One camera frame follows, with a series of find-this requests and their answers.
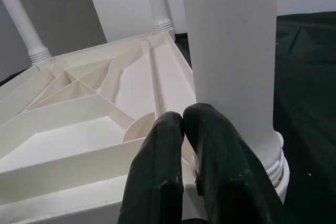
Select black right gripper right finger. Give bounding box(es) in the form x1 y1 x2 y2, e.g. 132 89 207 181
183 103 287 224

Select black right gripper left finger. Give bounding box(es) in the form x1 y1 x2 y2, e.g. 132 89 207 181
117 111 184 224

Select white plastic table top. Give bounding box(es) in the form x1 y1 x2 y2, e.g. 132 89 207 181
0 31 289 224

